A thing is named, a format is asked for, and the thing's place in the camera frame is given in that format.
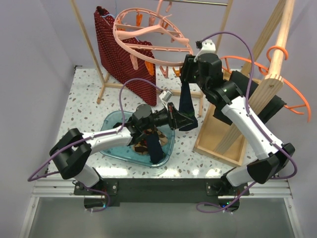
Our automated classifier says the purple cable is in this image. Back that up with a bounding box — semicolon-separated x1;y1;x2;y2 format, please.
27;78;165;213
197;31;298;214

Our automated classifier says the aluminium rail frame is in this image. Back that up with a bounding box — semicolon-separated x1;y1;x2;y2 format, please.
19;157;292;238

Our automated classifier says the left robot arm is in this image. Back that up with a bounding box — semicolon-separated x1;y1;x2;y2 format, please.
50;103;194;194

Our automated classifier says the red polka dot garment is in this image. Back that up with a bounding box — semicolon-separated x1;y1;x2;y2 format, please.
94;6;157;106

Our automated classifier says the wooden clothes rack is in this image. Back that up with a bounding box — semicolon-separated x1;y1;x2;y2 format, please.
70;0;297;167

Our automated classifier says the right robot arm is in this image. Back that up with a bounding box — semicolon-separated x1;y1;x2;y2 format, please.
180;53;295;195

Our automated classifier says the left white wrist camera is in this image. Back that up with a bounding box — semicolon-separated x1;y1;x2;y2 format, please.
159;89;173;108

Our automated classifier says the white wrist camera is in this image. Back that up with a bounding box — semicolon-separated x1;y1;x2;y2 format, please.
159;89;173;108
194;39;216;62

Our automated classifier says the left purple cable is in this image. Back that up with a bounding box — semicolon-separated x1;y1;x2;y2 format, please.
27;78;165;213

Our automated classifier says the beige brown argyle sock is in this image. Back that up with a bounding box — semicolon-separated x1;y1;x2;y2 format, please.
157;130;168;147

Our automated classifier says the pink round clip hanger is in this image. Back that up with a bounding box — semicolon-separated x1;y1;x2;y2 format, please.
112;0;193;78

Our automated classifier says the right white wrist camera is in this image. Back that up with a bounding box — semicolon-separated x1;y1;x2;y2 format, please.
194;39;216;62

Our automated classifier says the black garment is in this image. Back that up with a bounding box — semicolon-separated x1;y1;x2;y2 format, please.
212;70;287;127

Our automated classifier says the black multicolour argyle sock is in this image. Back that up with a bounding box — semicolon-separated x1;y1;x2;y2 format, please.
132;140;148;155

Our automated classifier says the orange plastic hanger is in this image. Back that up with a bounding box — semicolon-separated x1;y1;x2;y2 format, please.
220;46;312;123

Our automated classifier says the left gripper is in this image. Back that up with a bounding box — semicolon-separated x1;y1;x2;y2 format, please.
142;103;193;131

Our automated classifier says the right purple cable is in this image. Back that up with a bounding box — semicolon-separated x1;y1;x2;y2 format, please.
197;31;298;214

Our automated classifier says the blue transparent plastic basin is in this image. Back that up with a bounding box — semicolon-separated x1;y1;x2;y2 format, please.
101;111;175;168

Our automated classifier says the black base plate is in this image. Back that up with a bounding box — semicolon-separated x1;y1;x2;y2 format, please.
72;178;248;209

